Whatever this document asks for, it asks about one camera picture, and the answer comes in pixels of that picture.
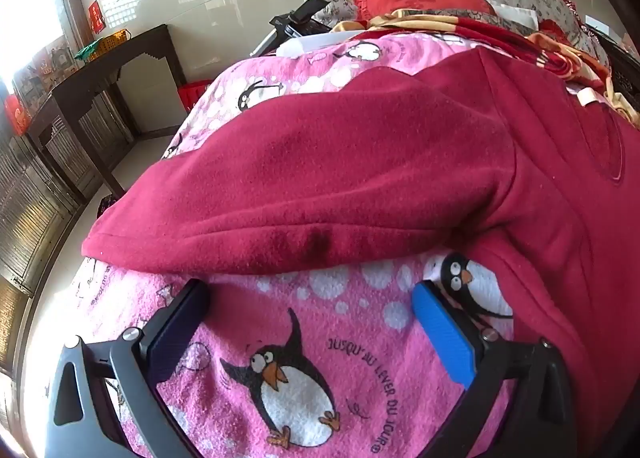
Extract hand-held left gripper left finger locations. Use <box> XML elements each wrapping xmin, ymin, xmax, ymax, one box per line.
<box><xmin>44</xmin><ymin>279</ymin><xmax>211</xmax><ymax>458</ymax></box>

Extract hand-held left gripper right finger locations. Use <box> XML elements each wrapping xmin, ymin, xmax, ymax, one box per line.
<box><xmin>411</xmin><ymin>280</ymin><xmax>578</xmax><ymax>458</ymax></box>

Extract dark red sweater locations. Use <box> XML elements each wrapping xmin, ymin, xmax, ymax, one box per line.
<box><xmin>81</xmin><ymin>47</ymin><xmax>640</xmax><ymax>458</ymax></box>

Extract pink penguin printed blanket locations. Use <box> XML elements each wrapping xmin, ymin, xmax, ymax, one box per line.
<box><xmin>70</xmin><ymin>30</ymin><xmax>521</xmax><ymax>458</ymax></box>

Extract dark wooden cabinets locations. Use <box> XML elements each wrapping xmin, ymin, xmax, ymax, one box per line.
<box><xmin>0</xmin><ymin>88</ymin><xmax>136</xmax><ymax>299</ymax></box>

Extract red plastic crate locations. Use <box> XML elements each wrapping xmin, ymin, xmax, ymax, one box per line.
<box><xmin>178</xmin><ymin>79</ymin><xmax>213</xmax><ymax>114</ymax></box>

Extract red bag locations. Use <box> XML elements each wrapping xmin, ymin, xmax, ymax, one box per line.
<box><xmin>4</xmin><ymin>94</ymin><xmax>30</xmax><ymax>136</ymax></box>

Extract dark wooden table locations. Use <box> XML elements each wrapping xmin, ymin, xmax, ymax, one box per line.
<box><xmin>27</xmin><ymin>24</ymin><xmax>188</xmax><ymax>199</ymax></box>

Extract yellow plastic basket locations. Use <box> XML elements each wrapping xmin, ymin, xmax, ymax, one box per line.
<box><xmin>96</xmin><ymin>28</ymin><xmax>132</xmax><ymax>55</ymax></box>

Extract red and yellow patterned blanket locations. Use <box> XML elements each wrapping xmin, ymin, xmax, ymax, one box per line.
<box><xmin>330</xmin><ymin>8</ymin><xmax>640</xmax><ymax>126</ymax></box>

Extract white sheet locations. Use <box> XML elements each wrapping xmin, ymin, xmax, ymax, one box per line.
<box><xmin>276</xmin><ymin>30</ymin><xmax>361</xmax><ymax>58</ymax></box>

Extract dark wooden headboard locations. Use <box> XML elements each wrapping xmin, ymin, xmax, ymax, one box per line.
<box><xmin>585</xmin><ymin>13</ymin><xmax>640</xmax><ymax>111</ymax></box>

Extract black folding stand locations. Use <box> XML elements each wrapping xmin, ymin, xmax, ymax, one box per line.
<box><xmin>250</xmin><ymin>0</ymin><xmax>331</xmax><ymax>56</ymax></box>

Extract red wall sign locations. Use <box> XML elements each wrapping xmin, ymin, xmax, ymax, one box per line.
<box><xmin>86</xmin><ymin>0</ymin><xmax>107</xmax><ymax>34</ymax></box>

